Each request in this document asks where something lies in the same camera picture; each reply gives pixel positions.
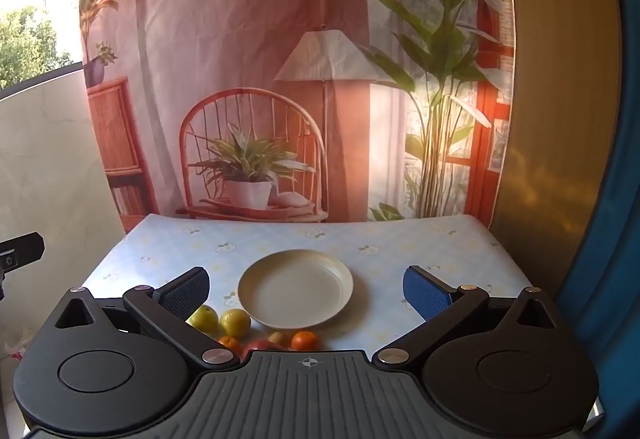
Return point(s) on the small tan longan fruit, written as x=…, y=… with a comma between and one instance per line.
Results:
x=280, y=338

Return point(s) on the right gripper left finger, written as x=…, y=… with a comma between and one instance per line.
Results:
x=162, y=313

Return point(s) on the floral blue tablecloth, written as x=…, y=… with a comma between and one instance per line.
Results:
x=456, y=249

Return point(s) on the wooden cabinet panel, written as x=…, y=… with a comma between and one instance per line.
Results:
x=568, y=62

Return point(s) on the red apple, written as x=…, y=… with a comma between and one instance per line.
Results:
x=261, y=345

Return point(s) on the blue curtain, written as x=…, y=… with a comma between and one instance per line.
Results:
x=599, y=298

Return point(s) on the printed room backdrop cloth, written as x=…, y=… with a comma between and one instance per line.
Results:
x=300, y=110

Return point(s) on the cream round plate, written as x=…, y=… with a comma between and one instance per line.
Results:
x=295, y=289

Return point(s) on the yellow-green apple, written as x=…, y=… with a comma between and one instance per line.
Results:
x=235, y=323

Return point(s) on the green apple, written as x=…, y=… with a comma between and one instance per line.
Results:
x=205, y=320

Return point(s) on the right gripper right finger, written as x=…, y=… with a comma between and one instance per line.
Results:
x=445, y=310

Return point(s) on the small orange mandarin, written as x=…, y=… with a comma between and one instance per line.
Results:
x=305, y=341

